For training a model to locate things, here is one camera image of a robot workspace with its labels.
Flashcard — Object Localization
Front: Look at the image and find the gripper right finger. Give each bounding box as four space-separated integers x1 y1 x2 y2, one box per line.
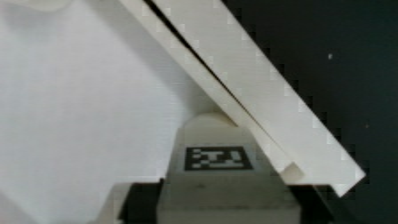
290 185 356 224

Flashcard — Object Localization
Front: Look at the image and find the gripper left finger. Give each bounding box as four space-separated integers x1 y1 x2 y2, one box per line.
87 178 164 224

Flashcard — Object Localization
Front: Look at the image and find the white table leg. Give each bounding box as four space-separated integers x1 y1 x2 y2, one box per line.
157 113 301 224

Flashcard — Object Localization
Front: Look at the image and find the white square tabletop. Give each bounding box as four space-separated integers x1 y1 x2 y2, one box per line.
0 0 219 224

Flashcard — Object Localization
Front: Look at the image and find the white right fence piece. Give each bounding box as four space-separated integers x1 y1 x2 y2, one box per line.
155 0 365 195

